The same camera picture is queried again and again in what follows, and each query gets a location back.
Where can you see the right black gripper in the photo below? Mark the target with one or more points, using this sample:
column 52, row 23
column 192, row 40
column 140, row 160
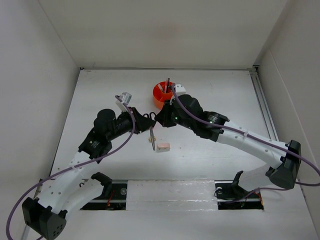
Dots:
column 163, row 117

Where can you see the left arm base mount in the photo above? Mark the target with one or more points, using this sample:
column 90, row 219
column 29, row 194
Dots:
column 113, row 196

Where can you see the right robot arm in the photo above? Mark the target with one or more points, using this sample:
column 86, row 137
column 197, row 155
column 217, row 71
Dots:
column 281, row 159

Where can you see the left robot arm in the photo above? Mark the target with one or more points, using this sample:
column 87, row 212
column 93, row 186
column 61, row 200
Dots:
column 48, row 213

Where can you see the orange round divided container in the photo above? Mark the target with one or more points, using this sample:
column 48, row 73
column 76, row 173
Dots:
column 159, row 97

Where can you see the black gel pen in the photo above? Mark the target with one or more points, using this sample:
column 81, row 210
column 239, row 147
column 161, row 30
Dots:
column 168, row 87

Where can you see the small tan eraser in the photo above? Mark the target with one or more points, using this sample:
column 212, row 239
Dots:
column 150, row 139

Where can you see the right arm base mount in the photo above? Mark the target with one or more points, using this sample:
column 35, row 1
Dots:
column 230, row 196

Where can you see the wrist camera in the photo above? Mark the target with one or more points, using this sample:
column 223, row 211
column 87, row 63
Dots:
column 122, row 100
column 179, row 89

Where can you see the pink white eraser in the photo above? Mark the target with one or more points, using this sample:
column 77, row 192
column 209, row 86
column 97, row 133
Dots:
column 163, row 147

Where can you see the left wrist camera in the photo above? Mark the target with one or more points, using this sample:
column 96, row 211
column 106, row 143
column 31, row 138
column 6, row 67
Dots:
column 122, row 100

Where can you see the black handled scissors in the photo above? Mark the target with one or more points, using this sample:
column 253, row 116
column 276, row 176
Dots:
column 151, row 116

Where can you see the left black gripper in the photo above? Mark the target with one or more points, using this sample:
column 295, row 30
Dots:
column 141, row 124

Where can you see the aluminium rail right side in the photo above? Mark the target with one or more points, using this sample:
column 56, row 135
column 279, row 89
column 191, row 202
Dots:
column 272, row 133

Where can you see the green clear pen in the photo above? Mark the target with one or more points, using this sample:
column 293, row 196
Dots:
column 162, row 87

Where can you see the red clear pen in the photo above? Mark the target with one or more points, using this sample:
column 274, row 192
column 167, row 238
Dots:
column 166, row 85

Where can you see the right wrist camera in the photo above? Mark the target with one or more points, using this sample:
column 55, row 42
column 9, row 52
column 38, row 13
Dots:
column 179, row 89

